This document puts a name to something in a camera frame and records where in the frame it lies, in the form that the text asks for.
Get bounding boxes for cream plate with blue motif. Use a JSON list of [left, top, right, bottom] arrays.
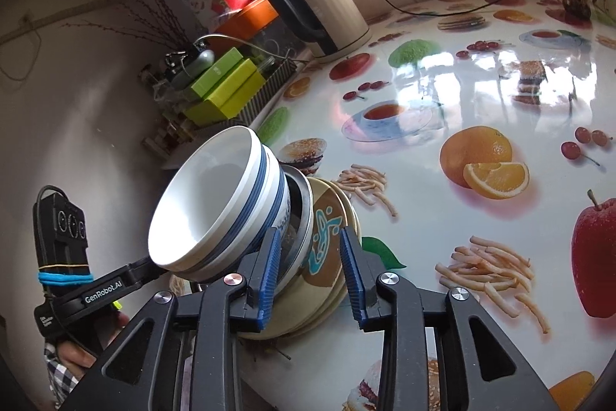
[[238, 185, 363, 341], [308, 180, 360, 331], [269, 178, 354, 321]]

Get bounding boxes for orange box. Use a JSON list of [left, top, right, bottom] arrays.
[[214, 0, 281, 44]]

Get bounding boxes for person's left forearm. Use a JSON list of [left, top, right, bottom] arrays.
[[43, 339, 88, 410]]

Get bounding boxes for white kettle base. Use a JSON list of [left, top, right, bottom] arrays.
[[310, 26, 374, 64]]

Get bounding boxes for zigzag patterned tray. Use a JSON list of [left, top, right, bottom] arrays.
[[235, 59, 296, 129]]

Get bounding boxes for white electric kettle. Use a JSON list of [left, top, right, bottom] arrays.
[[256, 0, 369, 55]]

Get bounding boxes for cluster of small bottles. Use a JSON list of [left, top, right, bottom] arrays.
[[141, 111, 194, 153]]

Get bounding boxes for grey oval device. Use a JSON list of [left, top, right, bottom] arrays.
[[170, 47, 215, 90]]

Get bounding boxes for food print tablecloth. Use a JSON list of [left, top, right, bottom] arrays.
[[159, 0, 616, 411]]

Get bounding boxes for flat green box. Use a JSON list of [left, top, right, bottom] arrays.
[[189, 47, 244, 102]]

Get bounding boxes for white bowl with blue band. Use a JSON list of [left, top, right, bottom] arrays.
[[185, 140, 295, 285], [147, 126, 270, 273]]

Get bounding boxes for person's left hand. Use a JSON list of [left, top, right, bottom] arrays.
[[60, 310, 132, 369]]

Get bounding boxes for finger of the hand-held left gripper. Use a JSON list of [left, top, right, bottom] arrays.
[[137, 258, 167, 290]]

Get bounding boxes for large green box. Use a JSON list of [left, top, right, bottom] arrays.
[[185, 59, 267, 125]]

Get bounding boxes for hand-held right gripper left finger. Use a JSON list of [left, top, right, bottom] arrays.
[[60, 228, 282, 411]]

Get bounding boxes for stainless steel bowl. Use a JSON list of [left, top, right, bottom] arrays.
[[284, 168, 317, 282], [276, 164, 313, 284]]

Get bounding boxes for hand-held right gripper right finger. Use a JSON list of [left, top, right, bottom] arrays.
[[340, 228, 559, 411]]

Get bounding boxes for white cable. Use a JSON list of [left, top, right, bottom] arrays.
[[192, 34, 300, 66]]

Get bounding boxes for dried branches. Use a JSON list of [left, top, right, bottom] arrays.
[[62, 0, 194, 56]]

